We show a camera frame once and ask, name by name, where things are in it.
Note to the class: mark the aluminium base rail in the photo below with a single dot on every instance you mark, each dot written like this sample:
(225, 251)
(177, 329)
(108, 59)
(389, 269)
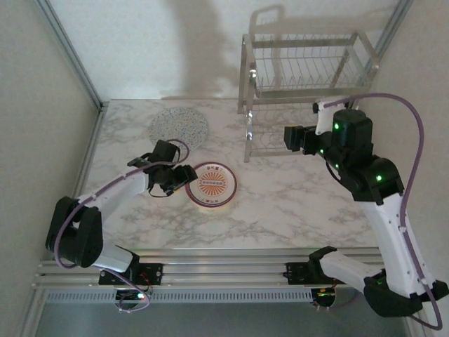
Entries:
(224, 267)

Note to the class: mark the orange plate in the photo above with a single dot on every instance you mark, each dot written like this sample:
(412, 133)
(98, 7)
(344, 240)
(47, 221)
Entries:
(214, 210)

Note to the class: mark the small controller board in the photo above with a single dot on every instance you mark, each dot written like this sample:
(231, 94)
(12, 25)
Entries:
(135, 298)
(324, 298)

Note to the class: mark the speckled white plate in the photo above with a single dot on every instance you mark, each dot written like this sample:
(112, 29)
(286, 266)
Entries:
(179, 123)

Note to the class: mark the aluminium frame post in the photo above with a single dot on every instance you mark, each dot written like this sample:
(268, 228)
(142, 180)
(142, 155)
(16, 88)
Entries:
(394, 24)
(66, 52)

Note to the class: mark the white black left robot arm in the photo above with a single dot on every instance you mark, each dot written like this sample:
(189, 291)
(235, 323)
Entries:
(105, 196)

